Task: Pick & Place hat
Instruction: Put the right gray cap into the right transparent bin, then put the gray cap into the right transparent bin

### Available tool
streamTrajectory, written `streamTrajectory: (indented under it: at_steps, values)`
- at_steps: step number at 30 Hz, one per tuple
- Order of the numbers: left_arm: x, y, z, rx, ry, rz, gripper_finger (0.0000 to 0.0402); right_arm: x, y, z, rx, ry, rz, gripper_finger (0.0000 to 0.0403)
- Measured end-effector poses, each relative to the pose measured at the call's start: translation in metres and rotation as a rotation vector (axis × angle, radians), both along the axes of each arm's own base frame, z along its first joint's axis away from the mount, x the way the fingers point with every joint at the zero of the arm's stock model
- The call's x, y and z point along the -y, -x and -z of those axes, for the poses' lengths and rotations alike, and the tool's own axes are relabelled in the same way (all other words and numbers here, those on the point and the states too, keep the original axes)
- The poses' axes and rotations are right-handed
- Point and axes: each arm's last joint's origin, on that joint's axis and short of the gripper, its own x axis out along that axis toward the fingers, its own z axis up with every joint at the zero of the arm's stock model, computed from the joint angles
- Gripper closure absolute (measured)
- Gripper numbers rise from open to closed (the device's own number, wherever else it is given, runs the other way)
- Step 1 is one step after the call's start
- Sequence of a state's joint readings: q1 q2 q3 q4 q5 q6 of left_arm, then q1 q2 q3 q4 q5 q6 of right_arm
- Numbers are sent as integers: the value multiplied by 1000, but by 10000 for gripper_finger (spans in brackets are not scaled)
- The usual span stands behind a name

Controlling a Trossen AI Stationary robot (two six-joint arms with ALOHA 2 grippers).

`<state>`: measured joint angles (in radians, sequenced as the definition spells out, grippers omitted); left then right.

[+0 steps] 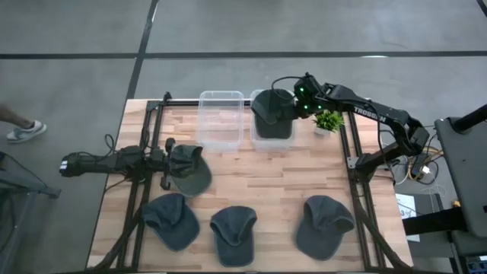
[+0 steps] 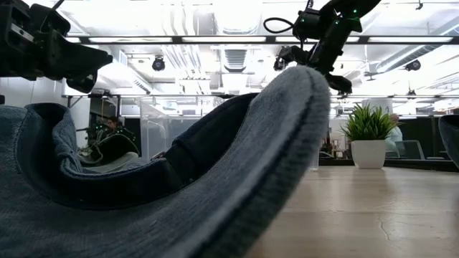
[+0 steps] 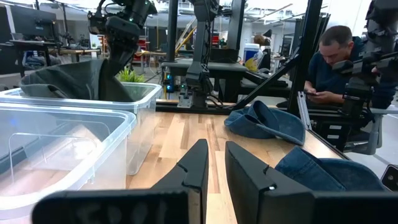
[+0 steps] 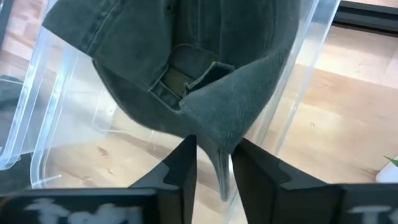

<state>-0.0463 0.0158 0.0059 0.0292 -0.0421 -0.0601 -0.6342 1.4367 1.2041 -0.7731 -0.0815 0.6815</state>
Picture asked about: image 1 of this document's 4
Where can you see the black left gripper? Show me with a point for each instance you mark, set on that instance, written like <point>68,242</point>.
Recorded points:
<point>160,161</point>

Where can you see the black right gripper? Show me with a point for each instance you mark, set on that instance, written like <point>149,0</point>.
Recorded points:
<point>308,99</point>

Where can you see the dark green baseball cap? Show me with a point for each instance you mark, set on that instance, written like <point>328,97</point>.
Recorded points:
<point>190,175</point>

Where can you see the black baseball cap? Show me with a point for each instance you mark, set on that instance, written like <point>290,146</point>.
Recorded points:
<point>272,122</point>

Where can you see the dark blue-grey baseball cap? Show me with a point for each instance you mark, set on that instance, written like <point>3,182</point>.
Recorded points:
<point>171,224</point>
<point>234,239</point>
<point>323,232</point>

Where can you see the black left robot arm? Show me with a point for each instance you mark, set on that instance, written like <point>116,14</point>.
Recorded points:
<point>95,163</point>

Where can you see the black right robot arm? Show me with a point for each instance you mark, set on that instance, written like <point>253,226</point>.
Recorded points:
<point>373,112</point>

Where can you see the small plant in white pot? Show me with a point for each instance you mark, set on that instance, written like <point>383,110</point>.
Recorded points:
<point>328,121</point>

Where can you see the clear plastic bin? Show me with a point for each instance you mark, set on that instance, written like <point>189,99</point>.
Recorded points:
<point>220,122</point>
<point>272,145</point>

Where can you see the black power adapter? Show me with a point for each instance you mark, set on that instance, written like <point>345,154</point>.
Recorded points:
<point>418,163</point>

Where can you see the white paper sheet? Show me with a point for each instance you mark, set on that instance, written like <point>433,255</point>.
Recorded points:
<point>405,201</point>

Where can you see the person's white sneaker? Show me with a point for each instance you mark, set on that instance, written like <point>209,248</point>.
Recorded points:
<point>28,131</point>

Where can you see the black floor stand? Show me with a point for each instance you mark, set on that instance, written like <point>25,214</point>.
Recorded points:
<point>23,186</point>

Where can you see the person's leg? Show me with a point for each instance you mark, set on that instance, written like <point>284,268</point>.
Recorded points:
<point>11,117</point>

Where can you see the black tube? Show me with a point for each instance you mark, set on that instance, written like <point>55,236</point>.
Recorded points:
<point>472,117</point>

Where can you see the black aluminium table frame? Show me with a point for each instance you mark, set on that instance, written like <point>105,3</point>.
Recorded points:
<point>182,102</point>

